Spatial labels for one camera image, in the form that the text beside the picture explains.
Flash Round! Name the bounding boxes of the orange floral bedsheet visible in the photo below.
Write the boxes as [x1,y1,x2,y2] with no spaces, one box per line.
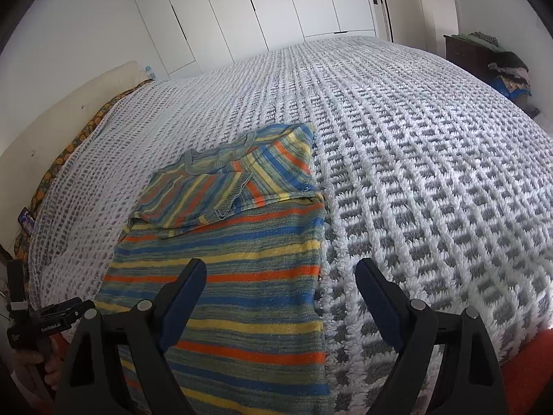
[15,79,154,260]

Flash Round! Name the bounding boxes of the dark wooden dresser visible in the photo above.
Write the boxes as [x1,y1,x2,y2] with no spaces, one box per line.
[444,34,497,83]

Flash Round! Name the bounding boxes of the white wardrobe doors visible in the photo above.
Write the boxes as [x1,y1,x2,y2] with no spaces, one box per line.
[124,0,394,76]

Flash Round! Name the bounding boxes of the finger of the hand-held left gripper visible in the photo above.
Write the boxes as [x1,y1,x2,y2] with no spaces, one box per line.
[39,297,97,322]

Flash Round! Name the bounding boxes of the striped knit sweater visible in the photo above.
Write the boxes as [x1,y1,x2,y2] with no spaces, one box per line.
[93,123,333,415]

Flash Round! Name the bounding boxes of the person's left hand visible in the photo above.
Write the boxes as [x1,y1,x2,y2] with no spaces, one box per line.
[14,341,64,392]

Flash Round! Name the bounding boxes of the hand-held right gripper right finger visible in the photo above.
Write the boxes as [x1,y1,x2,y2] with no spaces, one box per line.
[354,258,508,415]

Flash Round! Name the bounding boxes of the cream headboard cushion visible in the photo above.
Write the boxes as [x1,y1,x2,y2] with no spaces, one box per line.
[0,61,143,160]

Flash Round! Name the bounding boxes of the black smartphone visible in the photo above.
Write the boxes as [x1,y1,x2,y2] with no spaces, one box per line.
[18,207,36,238]

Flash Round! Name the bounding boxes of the white grey knit blanket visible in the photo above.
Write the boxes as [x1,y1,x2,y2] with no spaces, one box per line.
[27,36,553,415]

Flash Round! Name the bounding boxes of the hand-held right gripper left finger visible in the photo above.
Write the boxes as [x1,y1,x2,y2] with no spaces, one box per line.
[54,258,208,415]

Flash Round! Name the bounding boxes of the pile of clothes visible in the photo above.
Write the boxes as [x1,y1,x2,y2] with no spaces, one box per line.
[469,30,534,96]

